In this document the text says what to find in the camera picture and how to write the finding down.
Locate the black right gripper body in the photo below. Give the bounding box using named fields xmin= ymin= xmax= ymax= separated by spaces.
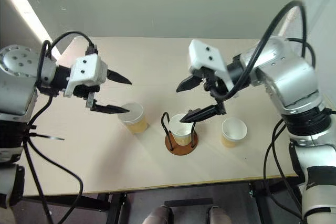
xmin=192 ymin=67 xmax=227 ymax=99

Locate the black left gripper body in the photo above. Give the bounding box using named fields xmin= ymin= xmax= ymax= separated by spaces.
xmin=73 ymin=84 xmax=101 ymax=110

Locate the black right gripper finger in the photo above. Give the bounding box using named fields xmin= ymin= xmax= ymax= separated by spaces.
xmin=180 ymin=102 xmax=227 ymax=124
xmin=176 ymin=74 xmax=203 ymax=93

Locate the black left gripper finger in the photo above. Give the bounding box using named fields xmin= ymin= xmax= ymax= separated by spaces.
xmin=107 ymin=69 xmax=132 ymax=86
xmin=90 ymin=100 xmax=131 ymax=115

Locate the paper cup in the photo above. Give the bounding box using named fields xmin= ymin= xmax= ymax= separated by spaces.
xmin=117 ymin=102 xmax=149 ymax=134
xmin=220 ymin=117 xmax=248 ymax=149
xmin=169 ymin=113 xmax=194 ymax=147

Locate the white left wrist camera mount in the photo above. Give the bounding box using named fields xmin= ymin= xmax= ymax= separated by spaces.
xmin=62 ymin=54 xmax=109 ymax=99

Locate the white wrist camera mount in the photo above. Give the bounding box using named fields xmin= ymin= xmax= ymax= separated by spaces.
xmin=188 ymin=39 xmax=235 ymax=92
xmin=62 ymin=54 xmax=109 ymax=99

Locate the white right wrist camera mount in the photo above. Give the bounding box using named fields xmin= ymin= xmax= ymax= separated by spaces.
xmin=188 ymin=39 xmax=235 ymax=92

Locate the wire cup holder wooden base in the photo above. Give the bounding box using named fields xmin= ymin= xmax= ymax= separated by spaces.
xmin=160 ymin=108 xmax=198 ymax=156

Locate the black cable tie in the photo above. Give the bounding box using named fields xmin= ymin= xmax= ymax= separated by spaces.
xmin=25 ymin=126 xmax=66 ymax=141

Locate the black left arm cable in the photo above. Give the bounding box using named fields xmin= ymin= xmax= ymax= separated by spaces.
xmin=36 ymin=30 xmax=99 ymax=88
xmin=22 ymin=94 xmax=84 ymax=224

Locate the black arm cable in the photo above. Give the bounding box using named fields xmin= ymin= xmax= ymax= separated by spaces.
xmin=36 ymin=30 xmax=99 ymax=88
xmin=22 ymin=94 xmax=84 ymax=224
xmin=262 ymin=118 xmax=303 ymax=221
xmin=209 ymin=0 xmax=316 ymax=102

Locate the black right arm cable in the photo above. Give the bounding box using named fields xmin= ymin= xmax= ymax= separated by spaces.
xmin=262 ymin=118 xmax=303 ymax=221
xmin=209 ymin=0 xmax=316 ymax=102

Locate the black metal table frame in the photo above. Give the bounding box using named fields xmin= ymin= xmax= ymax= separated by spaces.
xmin=22 ymin=176 xmax=303 ymax=224

